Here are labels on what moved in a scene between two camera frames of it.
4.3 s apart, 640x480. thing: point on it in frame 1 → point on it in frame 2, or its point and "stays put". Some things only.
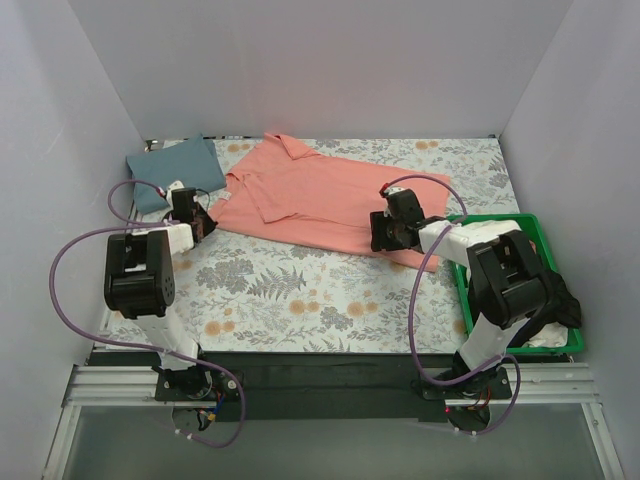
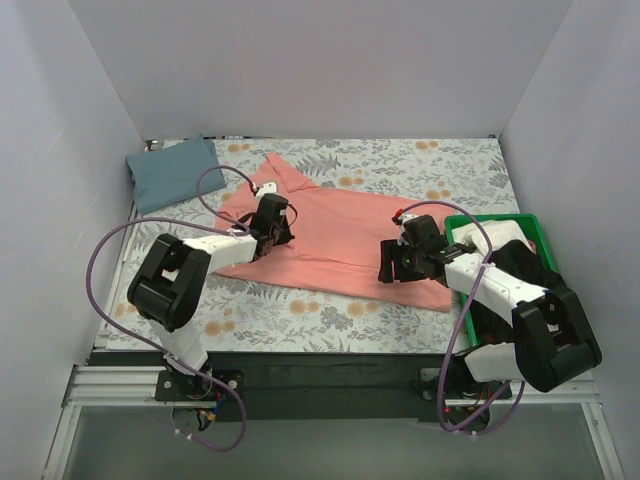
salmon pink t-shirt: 285,187 → 337,236
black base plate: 331,386 stays put
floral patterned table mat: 248,292 stays put
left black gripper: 204,223 → 282,236
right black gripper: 378,232 → 395,262
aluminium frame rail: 533,385 stays put
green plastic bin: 533,226 stays put
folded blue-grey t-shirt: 194,163 stays put
